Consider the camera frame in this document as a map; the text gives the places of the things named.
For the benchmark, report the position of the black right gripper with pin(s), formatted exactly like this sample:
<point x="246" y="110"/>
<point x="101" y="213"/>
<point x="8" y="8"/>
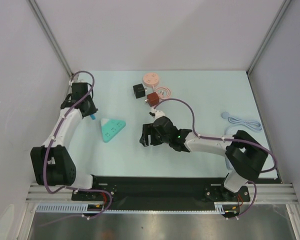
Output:
<point x="151" y="135"/>

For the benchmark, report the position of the teal triangular power strip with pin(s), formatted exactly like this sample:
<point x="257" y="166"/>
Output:
<point x="110" y="128"/>

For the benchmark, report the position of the blue plug adapter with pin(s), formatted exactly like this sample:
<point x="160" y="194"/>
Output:
<point x="92" y="117"/>

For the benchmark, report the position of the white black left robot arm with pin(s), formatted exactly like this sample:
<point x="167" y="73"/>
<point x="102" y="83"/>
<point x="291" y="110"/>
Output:
<point x="52" y="163"/>

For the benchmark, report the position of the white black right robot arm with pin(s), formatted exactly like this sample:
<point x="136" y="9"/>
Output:
<point x="241" y="149"/>

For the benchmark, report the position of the dark red cube adapter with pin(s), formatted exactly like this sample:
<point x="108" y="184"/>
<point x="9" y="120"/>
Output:
<point x="152" y="99"/>

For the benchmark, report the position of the black cube adapter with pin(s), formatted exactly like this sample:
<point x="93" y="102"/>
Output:
<point x="139" y="90"/>

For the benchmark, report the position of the pink round power strip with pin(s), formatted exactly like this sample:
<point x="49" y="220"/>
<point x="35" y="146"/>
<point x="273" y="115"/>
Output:
<point x="151" y="79"/>

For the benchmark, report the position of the light blue power strip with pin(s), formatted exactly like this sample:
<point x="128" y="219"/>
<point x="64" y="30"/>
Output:
<point x="229" y="166"/>

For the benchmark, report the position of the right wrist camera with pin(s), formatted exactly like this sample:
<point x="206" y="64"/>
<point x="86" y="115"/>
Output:
<point x="156" y="114"/>

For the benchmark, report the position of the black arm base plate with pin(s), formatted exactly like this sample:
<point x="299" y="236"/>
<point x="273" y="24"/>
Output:
<point x="167" y="193"/>

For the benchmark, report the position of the slotted cable duct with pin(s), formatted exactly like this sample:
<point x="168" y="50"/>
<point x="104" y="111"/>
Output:
<point x="95" y="208"/>

